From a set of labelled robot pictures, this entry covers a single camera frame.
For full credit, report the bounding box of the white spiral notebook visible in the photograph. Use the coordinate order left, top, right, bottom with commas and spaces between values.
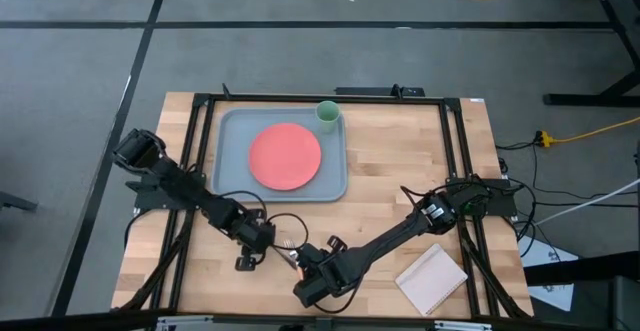
394, 242, 469, 317

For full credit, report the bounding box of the light green plastic cup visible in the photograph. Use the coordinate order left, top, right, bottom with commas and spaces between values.
314, 100, 342, 134

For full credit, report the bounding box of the white floor cable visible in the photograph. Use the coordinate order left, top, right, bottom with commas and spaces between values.
534, 178, 640, 227

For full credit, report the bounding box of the black aluminium table frame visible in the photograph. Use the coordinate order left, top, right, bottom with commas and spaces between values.
119, 83, 534, 320

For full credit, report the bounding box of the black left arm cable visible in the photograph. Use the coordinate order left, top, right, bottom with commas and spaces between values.
214, 189, 310, 252

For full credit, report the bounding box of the white paper sheet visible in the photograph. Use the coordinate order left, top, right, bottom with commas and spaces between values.
517, 235, 579, 312

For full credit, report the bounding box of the black floor beam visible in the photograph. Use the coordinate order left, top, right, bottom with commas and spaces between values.
522, 250, 640, 287

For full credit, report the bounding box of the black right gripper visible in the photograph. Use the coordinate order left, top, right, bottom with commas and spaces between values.
292, 235, 350, 308

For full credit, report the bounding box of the grey plastic tray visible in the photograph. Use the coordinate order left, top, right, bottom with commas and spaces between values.
210, 106, 350, 203

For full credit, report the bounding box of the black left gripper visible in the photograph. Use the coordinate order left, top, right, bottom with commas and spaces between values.
234, 209, 301, 272

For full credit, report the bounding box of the grey furniture foot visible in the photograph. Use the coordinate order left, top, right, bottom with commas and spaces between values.
0, 190, 39, 212

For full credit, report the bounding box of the yellow cable with plug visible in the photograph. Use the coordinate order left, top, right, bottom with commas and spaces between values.
537, 115, 640, 148

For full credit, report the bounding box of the pink round plate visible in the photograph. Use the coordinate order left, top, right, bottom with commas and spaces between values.
248, 122, 323, 192

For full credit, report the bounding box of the black floor power cable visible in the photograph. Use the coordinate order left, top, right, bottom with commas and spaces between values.
494, 140, 640, 207

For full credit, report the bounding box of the black bar-shaped device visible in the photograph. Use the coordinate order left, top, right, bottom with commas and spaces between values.
333, 84, 426, 98

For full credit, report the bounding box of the black stand with feet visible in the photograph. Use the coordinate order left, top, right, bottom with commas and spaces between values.
542, 0, 640, 108

